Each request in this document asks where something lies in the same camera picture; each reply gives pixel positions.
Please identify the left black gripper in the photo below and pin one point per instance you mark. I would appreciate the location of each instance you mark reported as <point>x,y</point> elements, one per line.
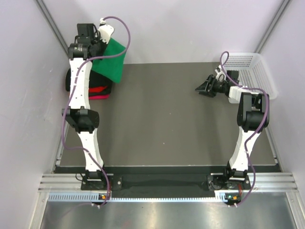
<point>103,45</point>

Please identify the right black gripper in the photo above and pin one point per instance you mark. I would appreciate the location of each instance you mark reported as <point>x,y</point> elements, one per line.
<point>205,87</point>

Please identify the green t-shirt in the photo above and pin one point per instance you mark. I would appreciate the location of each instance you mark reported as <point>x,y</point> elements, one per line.
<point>111,68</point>

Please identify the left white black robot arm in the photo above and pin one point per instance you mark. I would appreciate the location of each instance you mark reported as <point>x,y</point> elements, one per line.
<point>78,112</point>

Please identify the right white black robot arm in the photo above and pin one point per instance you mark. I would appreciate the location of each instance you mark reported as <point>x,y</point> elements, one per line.
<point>253,117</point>

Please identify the folded black t-shirt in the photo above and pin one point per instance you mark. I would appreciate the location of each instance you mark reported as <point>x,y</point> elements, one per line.
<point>96,80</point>

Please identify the folded red t-shirt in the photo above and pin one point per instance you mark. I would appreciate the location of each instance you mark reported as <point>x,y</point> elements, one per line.
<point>97,89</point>

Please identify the folded pink t-shirt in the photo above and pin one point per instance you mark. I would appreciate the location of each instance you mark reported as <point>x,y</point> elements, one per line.
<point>99,97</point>

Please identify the white perforated plastic basket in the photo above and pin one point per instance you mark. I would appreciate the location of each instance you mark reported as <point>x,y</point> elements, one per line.
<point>253,71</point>

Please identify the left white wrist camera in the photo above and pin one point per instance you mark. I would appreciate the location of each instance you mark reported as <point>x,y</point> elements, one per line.
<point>105,31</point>

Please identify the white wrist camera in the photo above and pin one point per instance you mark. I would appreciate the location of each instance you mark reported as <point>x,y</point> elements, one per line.
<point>105,31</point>
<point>220,76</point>

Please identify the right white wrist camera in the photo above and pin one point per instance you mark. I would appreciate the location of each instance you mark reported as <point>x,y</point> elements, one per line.
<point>220,76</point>

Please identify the aluminium frame rail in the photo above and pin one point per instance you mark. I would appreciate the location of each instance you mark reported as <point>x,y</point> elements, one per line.
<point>264,182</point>

